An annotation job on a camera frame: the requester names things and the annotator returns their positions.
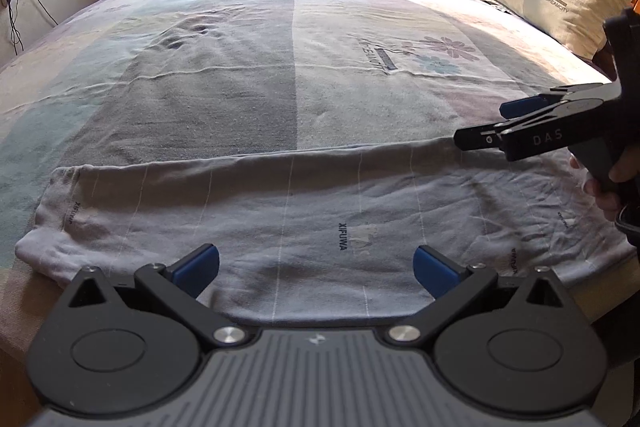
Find bed with patchwork sheet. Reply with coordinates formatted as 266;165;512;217
0;0;640;358

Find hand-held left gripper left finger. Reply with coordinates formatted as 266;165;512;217
70;243;246;349

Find grey printed pants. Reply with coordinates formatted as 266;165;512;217
15;134;637;326

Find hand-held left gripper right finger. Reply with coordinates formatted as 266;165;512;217
384;246;566;349

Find person's right hand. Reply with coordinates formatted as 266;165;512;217
570;148;640;223

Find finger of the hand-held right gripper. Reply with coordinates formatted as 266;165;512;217
500;83;608;120
454;99;581;152

